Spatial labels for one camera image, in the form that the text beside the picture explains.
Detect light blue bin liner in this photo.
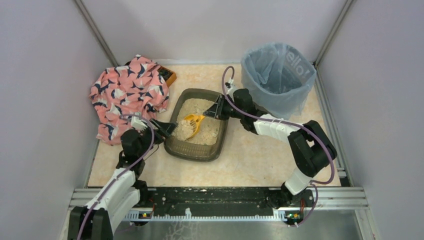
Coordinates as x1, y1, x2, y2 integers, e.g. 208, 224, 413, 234
240, 42, 317, 112

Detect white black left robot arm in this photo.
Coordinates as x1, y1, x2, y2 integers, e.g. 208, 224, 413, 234
67, 114, 177, 240

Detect pink patterned cloth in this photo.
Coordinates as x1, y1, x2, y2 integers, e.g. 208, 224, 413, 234
88, 54, 170, 145

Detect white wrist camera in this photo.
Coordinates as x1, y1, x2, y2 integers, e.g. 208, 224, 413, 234
130, 115, 148, 131
224, 78, 238, 99

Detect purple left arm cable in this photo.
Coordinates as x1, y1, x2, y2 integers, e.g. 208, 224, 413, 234
76, 114, 156, 240

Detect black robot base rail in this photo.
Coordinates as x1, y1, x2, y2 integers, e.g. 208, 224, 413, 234
124, 187, 315, 223

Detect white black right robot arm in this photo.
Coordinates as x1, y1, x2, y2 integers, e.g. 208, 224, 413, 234
203, 88, 338, 196

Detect yellow litter scoop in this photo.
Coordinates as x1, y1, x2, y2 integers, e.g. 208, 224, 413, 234
176, 114, 205, 141

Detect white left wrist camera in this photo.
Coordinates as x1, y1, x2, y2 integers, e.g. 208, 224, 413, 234
130, 115, 148, 131

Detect dark translucent litter box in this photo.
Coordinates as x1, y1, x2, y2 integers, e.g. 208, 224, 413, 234
163, 88, 228, 162

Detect orange box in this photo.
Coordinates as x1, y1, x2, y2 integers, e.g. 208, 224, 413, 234
158, 66, 177, 87

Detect grey ribbed trash bin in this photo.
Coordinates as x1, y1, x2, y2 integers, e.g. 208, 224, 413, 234
264, 100, 306, 120

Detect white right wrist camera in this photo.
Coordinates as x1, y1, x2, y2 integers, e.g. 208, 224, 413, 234
224, 78, 238, 99

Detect beige cat litter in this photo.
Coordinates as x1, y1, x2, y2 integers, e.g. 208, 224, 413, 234
172, 98, 221, 146

